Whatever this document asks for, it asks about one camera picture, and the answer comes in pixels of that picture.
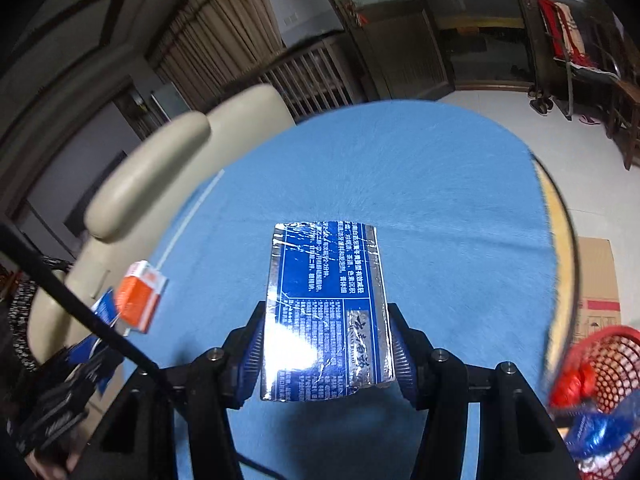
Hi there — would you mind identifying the beige leather sofa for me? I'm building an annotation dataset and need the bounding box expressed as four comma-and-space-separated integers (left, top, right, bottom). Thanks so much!
25, 84, 296, 366

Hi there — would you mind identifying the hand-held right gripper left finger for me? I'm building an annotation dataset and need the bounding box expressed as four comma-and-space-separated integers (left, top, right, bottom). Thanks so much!
75, 301, 267, 480

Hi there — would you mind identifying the flat cardboard box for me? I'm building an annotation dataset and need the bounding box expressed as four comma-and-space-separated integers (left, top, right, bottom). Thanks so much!
572, 237, 623, 341

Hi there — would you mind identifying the blue foil packet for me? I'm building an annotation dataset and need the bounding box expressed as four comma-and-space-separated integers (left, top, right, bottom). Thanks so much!
259, 221, 397, 403

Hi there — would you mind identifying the person's patterned clothing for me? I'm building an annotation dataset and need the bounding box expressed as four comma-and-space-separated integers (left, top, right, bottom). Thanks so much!
5, 257, 76, 373

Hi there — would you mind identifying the red crumpled wrapper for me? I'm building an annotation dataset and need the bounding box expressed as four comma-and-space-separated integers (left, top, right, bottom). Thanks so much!
550, 360, 598, 408

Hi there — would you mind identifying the black cable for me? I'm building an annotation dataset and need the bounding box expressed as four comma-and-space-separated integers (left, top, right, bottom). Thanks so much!
0, 221, 281, 480

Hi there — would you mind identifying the beige striped curtain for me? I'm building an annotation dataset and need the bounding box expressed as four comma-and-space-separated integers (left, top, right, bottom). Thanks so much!
145, 0, 291, 111

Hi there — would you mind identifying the red plastic mesh basket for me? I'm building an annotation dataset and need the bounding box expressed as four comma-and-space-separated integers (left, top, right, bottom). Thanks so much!
547, 325, 640, 480

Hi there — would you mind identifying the wooden door with glass pane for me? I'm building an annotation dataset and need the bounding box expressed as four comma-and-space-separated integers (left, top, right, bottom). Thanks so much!
305, 0, 456, 103

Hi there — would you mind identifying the metal frame chair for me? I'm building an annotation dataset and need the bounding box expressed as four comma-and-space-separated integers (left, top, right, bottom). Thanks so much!
535, 0, 631, 121

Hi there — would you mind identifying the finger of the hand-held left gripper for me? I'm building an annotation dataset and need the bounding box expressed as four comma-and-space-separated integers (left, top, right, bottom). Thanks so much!
89, 326, 133, 395
65, 287, 123, 366

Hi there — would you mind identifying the wooden slatted cover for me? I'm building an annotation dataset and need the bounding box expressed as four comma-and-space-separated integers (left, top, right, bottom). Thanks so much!
225, 35, 366, 123

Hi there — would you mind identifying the red striped cloth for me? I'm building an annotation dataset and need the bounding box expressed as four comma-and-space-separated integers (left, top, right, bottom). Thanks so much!
537, 0, 588, 66

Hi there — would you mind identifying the person's left hand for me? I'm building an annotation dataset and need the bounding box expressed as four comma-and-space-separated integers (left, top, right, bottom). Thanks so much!
27, 447, 83, 480

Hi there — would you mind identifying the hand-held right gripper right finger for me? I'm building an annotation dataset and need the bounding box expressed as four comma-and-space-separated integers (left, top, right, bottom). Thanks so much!
386, 303, 583, 480

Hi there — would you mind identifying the small orange box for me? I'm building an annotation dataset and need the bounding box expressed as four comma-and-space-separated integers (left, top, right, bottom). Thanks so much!
114, 260, 168, 336

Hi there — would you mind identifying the blue wrapper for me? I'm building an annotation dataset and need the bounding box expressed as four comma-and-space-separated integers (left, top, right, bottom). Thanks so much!
565, 400, 640, 463

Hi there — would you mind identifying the round table, blue cloth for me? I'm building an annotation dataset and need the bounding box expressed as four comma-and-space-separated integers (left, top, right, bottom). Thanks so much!
100, 100, 563, 480

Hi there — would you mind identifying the wooden stool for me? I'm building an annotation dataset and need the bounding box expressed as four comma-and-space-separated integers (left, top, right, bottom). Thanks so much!
605, 72, 640, 171

